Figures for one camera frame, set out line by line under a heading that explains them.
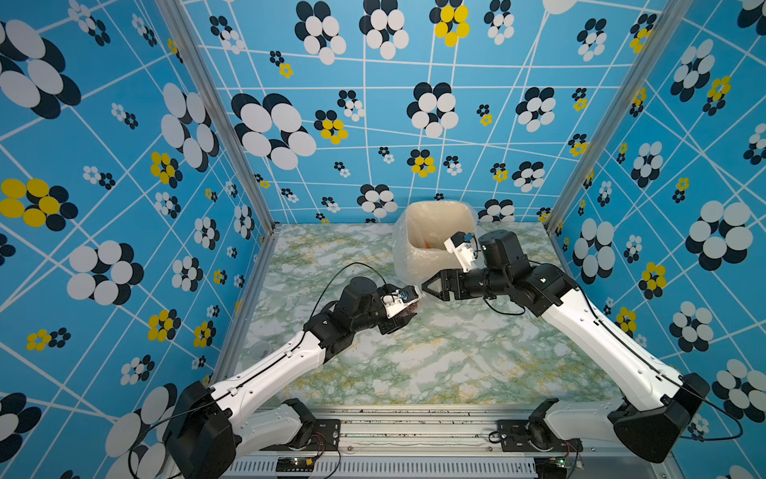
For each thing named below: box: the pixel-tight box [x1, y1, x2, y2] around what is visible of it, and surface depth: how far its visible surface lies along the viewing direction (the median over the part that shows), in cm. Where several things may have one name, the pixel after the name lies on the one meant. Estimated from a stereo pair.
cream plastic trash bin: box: [405, 200, 477, 285], surface depth 93 cm
